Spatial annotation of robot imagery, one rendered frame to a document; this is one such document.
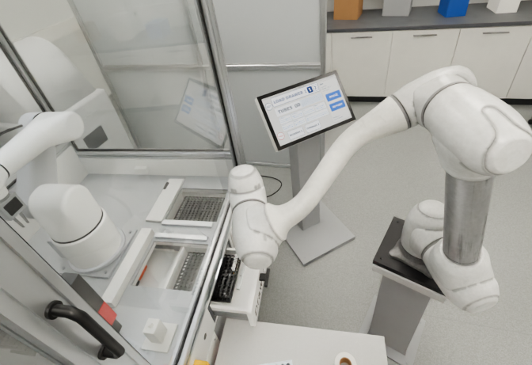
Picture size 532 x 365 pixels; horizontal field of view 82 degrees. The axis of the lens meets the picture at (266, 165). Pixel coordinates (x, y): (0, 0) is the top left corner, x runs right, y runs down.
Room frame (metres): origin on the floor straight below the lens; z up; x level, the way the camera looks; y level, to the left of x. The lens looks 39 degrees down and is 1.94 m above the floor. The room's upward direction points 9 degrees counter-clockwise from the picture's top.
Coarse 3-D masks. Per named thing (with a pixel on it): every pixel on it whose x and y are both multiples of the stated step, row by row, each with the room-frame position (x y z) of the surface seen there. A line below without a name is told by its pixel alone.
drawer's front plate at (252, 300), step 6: (258, 270) 0.63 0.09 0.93; (264, 270) 0.69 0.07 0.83; (258, 276) 0.61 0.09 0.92; (258, 282) 0.60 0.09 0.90; (252, 288) 0.57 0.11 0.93; (258, 288) 0.59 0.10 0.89; (252, 294) 0.55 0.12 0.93; (258, 294) 0.58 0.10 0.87; (252, 300) 0.52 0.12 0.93; (258, 300) 0.56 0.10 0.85; (252, 306) 0.50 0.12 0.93; (258, 306) 0.55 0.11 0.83; (246, 312) 0.49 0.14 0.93; (252, 312) 0.49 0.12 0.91; (252, 318) 0.48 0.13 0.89; (252, 324) 0.48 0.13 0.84
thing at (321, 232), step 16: (304, 144) 1.48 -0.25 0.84; (304, 160) 1.48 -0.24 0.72; (304, 176) 1.48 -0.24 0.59; (320, 208) 1.67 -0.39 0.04; (304, 224) 1.47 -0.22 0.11; (320, 224) 1.50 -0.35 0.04; (336, 224) 1.48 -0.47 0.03; (288, 240) 1.41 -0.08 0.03; (304, 240) 1.38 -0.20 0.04; (320, 240) 1.36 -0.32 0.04; (336, 240) 1.34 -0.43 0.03; (304, 256) 1.25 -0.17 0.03; (320, 256) 1.24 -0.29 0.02
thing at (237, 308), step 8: (232, 248) 0.78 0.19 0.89; (240, 264) 0.73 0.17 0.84; (248, 272) 0.69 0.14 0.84; (248, 280) 0.65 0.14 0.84; (248, 288) 0.62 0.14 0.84; (240, 296) 0.59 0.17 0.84; (248, 296) 0.59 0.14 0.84; (216, 304) 0.58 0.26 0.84; (224, 304) 0.57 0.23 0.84; (232, 304) 0.57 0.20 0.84; (240, 304) 0.56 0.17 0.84; (216, 312) 0.53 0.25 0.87; (224, 312) 0.52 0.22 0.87; (232, 312) 0.52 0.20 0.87; (240, 312) 0.51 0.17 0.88
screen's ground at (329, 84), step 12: (324, 84) 1.60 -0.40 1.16; (336, 84) 1.61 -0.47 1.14; (276, 96) 1.51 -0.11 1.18; (324, 96) 1.55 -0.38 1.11; (276, 108) 1.46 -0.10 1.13; (288, 108) 1.47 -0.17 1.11; (300, 108) 1.48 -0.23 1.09; (276, 120) 1.41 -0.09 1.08; (324, 120) 1.45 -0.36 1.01; (336, 120) 1.46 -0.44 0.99; (276, 132) 1.37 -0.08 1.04; (312, 132) 1.40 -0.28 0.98
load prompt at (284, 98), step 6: (312, 84) 1.59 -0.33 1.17; (294, 90) 1.54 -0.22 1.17; (300, 90) 1.55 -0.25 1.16; (306, 90) 1.56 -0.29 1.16; (312, 90) 1.56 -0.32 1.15; (318, 90) 1.57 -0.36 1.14; (282, 96) 1.51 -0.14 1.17; (288, 96) 1.52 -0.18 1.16; (294, 96) 1.52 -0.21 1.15; (300, 96) 1.53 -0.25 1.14; (276, 102) 1.48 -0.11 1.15; (282, 102) 1.49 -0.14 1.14
